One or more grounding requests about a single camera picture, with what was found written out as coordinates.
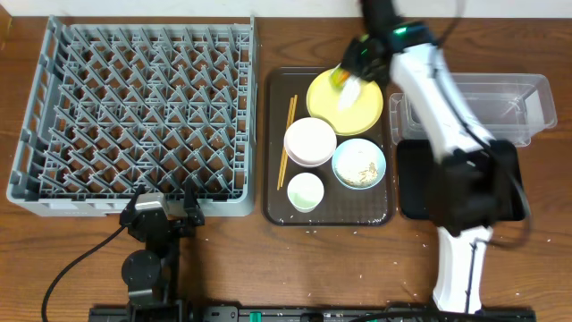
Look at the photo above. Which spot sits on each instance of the grey dishwasher rack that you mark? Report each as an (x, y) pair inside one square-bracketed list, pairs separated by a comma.
[(114, 107)]

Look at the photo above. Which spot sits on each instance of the yellow green snack wrapper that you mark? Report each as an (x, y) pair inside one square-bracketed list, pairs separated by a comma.
[(338, 77)]

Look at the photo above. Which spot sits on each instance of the white napkin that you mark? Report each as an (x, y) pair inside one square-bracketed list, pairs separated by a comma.
[(350, 92)]

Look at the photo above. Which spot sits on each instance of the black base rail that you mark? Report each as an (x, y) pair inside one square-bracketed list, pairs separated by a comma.
[(394, 312)]

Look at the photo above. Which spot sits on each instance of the light blue bowl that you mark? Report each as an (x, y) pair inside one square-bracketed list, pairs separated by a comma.
[(359, 164)]

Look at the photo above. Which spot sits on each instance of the white pink bowl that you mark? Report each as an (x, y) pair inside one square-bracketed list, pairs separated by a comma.
[(310, 142)]

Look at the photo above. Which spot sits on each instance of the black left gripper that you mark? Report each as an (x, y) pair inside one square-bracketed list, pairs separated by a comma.
[(174, 221)]

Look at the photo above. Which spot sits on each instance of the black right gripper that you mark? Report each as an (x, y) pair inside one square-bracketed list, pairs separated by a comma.
[(350, 62)]

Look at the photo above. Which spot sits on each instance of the yellow plate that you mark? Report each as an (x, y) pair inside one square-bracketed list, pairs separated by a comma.
[(322, 102)]

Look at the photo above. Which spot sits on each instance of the dark brown serving tray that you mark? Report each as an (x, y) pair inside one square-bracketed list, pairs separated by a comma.
[(340, 206)]

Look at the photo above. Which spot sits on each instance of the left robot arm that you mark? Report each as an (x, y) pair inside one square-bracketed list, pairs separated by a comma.
[(151, 274)]

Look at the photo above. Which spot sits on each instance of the white green cup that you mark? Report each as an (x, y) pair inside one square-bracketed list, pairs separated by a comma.
[(305, 191)]

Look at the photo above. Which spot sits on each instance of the black tray bin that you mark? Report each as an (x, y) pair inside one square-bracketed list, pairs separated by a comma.
[(415, 164)]

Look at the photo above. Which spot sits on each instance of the clear plastic bin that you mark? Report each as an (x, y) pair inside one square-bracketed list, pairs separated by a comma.
[(512, 106)]

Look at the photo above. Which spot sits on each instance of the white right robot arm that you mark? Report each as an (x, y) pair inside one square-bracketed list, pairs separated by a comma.
[(474, 198)]

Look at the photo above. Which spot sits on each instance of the wooden chopstick left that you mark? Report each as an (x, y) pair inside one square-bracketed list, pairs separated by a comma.
[(284, 158)]

